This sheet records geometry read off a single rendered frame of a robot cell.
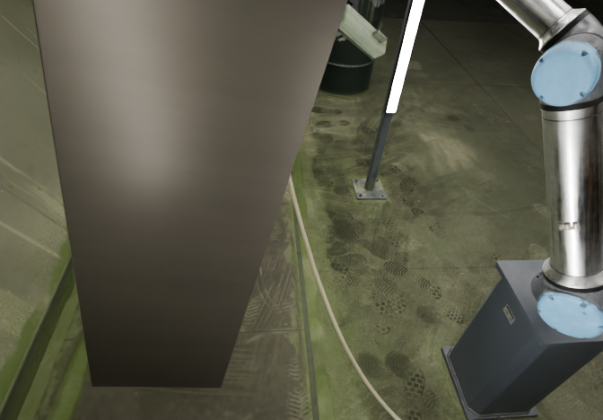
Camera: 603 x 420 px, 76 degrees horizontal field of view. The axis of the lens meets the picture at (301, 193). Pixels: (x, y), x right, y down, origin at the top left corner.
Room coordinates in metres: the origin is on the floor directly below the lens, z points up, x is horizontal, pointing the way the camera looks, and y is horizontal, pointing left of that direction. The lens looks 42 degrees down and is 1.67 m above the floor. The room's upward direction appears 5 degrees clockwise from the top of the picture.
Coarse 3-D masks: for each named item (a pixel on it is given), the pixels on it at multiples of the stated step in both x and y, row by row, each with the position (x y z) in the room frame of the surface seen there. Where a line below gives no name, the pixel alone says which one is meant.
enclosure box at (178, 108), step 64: (64, 0) 0.46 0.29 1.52; (128, 0) 0.47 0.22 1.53; (192, 0) 0.48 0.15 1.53; (256, 0) 0.49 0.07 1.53; (320, 0) 0.50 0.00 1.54; (64, 64) 0.45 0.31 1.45; (128, 64) 0.46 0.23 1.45; (192, 64) 0.48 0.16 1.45; (256, 64) 0.49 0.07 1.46; (320, 64) 0.50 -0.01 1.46; (64, 128) 0.45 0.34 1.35; (128, 128) 0.46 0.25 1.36; (192, 128) 0.47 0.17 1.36; (256, 128) 0.49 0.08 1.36; (64, 192) 0.44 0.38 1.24; (128, 192) 0.45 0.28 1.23; (192, 192) 0.47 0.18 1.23; (256, 192) 0.49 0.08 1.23; (128, 256) 0.45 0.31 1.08; (192, 256) 0.47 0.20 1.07; (256, 256) 0.49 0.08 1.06; (128, 320) 0.44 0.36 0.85; (192, 320) 0.46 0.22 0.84; (128, 384) 0.42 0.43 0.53; (192, 384) 0.45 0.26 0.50
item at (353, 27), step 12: (348, 12) 0.92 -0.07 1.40; (348, 24) 0.91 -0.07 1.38; (360, 24) 0.93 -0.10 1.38; (336, 36) 0.95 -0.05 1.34; (348, 36) 0.93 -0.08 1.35; (360, 36) 0.92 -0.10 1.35; (372, 36) 0.94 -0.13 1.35; (384, 36) 0.95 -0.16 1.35; (360, 48) 0.95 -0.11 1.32; (372, 48) 0.94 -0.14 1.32; (384, 48) 0.95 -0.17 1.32
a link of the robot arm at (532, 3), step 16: (496, 0) 1.06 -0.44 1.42; (512, 0) 1.02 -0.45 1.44; (528, 0) 1.00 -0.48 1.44; (544, 0) 0.98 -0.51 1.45; (560, 0) 0.99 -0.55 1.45; (528, 16) 0.99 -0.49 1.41; (544, 16) 0.97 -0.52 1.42; (560, 16) 0.95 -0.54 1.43; (576, 16) 1.01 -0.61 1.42; (592, 16) 0.94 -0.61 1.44; (544, 32) 0.96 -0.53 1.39; (560, 32) 0.92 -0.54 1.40; (576, 32) 0.90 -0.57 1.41; (592, 32) 0.88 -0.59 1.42; (544, 48) 0.94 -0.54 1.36
